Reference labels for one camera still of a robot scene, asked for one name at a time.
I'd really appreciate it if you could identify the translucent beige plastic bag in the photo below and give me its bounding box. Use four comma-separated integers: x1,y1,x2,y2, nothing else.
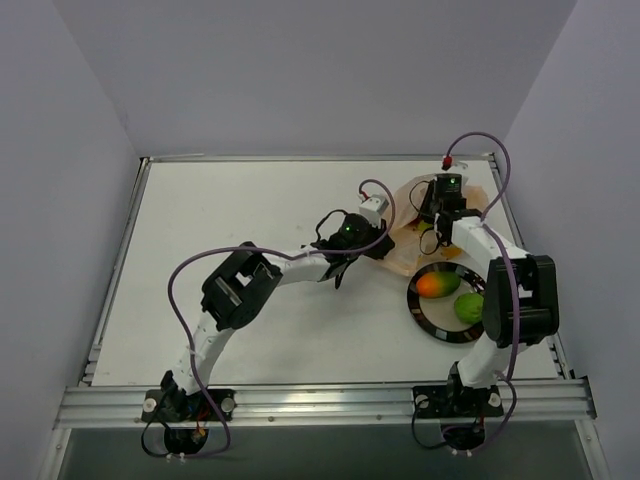
378,174,462,277

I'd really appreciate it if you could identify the orange green fake mango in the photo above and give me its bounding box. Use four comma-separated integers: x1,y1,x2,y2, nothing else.
416,271,461,299

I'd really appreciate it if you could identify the green fake custard apple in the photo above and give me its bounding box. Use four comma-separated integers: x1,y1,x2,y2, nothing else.
453,293,484,325

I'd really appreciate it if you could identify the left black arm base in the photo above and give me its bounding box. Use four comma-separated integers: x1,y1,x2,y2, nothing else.
140,389,236,459

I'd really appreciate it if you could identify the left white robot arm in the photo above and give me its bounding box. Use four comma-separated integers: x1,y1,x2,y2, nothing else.
160,212,395,419

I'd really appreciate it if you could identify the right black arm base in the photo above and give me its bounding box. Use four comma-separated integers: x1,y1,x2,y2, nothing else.
411,385,505,457

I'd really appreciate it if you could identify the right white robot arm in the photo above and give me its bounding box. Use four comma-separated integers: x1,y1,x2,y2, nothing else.
421,173,559,413

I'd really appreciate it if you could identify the black rimmed white plate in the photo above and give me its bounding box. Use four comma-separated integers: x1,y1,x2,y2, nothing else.
406,262,485,344

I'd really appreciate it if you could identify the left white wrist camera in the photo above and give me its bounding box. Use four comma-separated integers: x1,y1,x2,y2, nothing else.
359,195,389,225

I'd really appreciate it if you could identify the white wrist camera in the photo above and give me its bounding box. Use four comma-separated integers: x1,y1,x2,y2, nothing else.
441,155,468,171
359,195,389,225

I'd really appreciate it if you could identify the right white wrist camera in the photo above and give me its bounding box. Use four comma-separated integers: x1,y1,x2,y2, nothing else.
441,155,468,171

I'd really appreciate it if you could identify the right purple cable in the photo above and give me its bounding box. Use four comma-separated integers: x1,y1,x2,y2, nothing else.
441,131,519,443

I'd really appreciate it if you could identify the aluminium front rail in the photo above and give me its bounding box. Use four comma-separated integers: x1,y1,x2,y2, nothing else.
54,380,596,429

